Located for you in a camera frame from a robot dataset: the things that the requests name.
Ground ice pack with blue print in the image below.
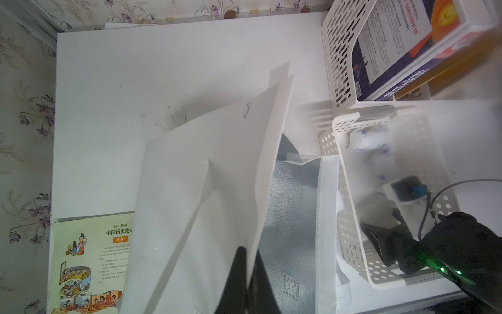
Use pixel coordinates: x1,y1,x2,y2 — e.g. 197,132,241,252
347,125,393,154

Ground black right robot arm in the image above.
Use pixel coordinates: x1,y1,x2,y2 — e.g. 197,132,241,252
360,176,501,311

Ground green illustrated children's book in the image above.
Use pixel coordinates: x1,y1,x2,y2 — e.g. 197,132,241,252
47,213,133,313

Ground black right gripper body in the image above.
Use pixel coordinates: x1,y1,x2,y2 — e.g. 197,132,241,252
360,208,427,275

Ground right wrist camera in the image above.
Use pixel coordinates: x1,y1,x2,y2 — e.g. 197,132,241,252
383,175,431,222

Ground yellow brown magazines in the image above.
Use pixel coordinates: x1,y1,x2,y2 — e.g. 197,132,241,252
394,27,501,100

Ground white plastic file organizer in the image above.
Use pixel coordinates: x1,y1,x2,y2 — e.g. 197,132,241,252
322,0,501,115

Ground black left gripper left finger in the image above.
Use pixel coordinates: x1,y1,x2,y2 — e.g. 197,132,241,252
214,247,247,314

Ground white perforated plastic basket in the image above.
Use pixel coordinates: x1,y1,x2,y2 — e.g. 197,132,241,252
319,104,460,290

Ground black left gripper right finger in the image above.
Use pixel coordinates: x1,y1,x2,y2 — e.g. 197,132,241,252
248,251,282,314

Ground white insulated delivery bag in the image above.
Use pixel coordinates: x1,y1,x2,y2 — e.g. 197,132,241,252
118,64,339,313

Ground purple white spine book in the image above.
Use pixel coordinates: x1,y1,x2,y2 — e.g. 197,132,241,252
352,0,501,101

